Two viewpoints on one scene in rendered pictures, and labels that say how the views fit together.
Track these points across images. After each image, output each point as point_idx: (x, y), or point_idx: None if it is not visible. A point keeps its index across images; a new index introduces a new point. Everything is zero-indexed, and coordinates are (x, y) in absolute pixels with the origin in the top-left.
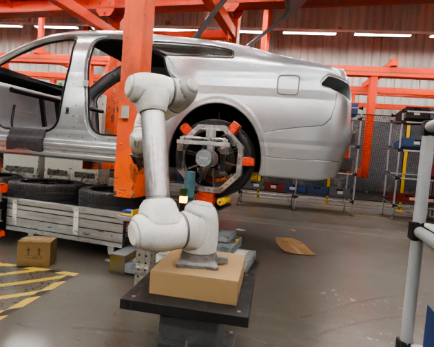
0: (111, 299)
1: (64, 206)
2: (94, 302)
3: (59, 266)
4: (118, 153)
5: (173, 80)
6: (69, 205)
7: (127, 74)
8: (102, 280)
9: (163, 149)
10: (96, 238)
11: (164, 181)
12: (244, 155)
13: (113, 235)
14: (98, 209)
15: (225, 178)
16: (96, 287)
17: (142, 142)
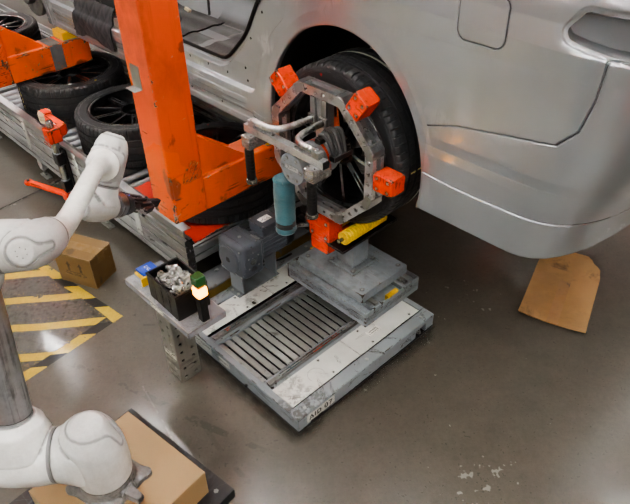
0: (120, 397)
1: (120, 188)
2: (96, 400)
3: (111, 289)
4: (146, 147)
5: None
6: (127, 189)
7: (120, 1)
8: (139, 343)
9: None
10: (162, 250)
11: (5, 406)
12: (387, 160)
13: (178, 256)
14: (156, 212)
15: (361, 191)
16: (120, 360)
17: (90, 220)
